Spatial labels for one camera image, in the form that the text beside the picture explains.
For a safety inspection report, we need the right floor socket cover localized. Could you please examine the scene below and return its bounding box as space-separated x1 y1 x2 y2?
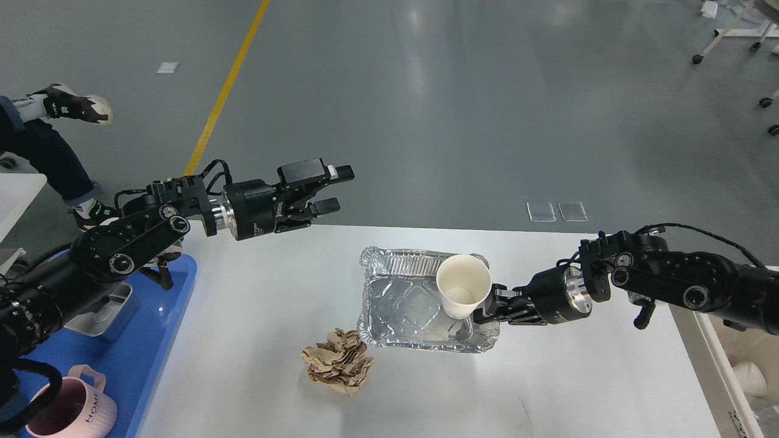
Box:
557 201 589 222

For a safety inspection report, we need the pink ribbed mug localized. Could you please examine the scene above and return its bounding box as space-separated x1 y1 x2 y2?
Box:
24 365 119 437

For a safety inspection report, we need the blue plastic tray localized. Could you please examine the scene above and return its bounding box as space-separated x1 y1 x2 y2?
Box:
27 254 197 437

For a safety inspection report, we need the white cup inside bin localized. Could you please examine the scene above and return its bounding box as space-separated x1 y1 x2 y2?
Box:
732 361 767 398

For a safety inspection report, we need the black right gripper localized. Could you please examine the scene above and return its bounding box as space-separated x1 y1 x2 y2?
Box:
473 265 593 326

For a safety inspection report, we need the left floor socket cover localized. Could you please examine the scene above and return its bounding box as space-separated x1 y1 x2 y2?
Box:
526 201 557 223

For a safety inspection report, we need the white paper cup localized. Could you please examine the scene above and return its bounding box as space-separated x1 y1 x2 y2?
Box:
436 254 492 321

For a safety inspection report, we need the white plastic bin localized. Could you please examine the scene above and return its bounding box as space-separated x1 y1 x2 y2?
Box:
670 306 778 437

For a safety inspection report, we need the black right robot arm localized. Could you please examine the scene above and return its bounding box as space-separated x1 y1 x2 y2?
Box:
471 223 778 335

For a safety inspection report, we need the aluminium foil tray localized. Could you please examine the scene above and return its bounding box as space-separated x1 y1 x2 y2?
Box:
358 246 500 354

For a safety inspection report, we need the floor socket cover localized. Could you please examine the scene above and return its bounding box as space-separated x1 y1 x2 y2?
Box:
526 201 557 223
557 201 589 222

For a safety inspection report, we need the stainless steel rectangular tray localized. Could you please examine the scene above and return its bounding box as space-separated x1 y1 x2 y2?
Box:
64 282 139 342

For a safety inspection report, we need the white wheeled cart frame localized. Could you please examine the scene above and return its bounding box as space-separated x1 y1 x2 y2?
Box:
684 1 777 142

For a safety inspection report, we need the person in black sweater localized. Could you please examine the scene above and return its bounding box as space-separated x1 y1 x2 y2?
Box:
1 83 120 232

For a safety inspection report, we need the brown paper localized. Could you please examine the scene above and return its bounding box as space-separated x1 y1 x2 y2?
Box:
301 328 375 397

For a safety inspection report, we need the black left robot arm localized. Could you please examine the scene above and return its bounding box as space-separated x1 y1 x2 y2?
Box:
2 158 354 434

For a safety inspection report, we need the white side table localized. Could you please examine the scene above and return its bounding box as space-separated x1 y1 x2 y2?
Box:
1 173 46 240

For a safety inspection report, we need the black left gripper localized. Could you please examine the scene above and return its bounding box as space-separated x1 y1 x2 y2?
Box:
212 158 354 241

